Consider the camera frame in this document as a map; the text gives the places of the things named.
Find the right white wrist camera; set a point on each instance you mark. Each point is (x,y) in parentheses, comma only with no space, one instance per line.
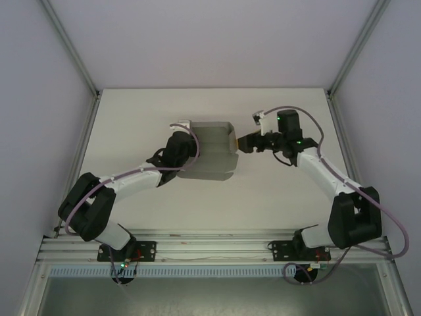
(266,123)

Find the right black mount plate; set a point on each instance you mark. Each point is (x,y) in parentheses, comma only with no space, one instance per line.
(279,250)

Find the aluminium frame post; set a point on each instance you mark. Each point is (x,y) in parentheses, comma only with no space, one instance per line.
(70,46)
(358,46)

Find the black mount plate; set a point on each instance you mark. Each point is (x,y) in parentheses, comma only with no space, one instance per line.
(148,250)
(279,250)

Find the aluminium table edge rail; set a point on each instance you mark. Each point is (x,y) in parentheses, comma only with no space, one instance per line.
(86,131)
(338,131)

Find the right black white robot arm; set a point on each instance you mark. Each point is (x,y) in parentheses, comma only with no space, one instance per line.
(322,171)

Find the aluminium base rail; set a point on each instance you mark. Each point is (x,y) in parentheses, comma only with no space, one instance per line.
(213,245)

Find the grey paper box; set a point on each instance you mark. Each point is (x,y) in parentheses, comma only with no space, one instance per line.
(213,141)

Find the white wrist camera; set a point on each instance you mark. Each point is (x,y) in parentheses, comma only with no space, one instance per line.
(184,124)
(266,123)

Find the grey metal panel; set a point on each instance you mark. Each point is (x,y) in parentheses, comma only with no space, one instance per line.
(210,296)

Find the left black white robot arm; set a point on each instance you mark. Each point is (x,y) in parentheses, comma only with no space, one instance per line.
(131,181)

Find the left black mount plate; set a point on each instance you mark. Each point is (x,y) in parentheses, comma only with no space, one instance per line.
(148,250)

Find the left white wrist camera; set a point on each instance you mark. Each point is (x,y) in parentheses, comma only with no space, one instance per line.
(184,124)

